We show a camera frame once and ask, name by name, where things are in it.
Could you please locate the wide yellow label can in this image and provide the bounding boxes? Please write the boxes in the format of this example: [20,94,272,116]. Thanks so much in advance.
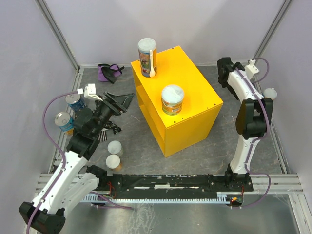
[161,84,184,116]

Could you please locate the yellow cabinet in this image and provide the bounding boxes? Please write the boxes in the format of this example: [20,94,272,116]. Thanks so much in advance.
[131,46,223,157]

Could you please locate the tall porridge can with spoon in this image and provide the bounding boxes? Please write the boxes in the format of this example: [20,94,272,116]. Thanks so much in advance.
[138,38,157,78]

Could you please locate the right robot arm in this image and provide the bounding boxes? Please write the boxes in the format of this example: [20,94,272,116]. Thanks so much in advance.
[217,57,273,188]

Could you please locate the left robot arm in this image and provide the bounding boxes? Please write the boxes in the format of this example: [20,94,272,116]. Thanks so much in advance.
[19,92,135,234]

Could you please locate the purple black pouch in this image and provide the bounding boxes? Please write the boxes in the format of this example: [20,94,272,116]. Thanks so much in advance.
[97,63,125,84]

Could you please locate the black white striped cloth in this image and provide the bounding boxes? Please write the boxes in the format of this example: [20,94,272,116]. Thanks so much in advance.
[97,121,122,142]

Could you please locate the blue tin can upper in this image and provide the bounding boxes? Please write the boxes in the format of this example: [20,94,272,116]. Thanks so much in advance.
[65,93,86,113]

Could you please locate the clear jar upper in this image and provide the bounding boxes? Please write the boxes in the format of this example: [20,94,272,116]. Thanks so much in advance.
[107,140,123,156]

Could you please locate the blue yellow tin can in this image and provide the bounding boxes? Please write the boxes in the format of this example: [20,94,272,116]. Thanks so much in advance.
[55,112,74,135]

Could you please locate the clear jar orange contents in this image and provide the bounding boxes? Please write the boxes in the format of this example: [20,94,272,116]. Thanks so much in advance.
[105,154,122,171]

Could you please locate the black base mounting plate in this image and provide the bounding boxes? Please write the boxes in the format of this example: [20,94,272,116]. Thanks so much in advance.
[96,174,254,200]

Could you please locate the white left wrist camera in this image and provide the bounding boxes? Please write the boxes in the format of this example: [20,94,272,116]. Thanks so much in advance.
[77,83,103,101]

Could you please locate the white slotted cable duct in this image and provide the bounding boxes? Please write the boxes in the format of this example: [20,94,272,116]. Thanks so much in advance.
[78,191,242,203]

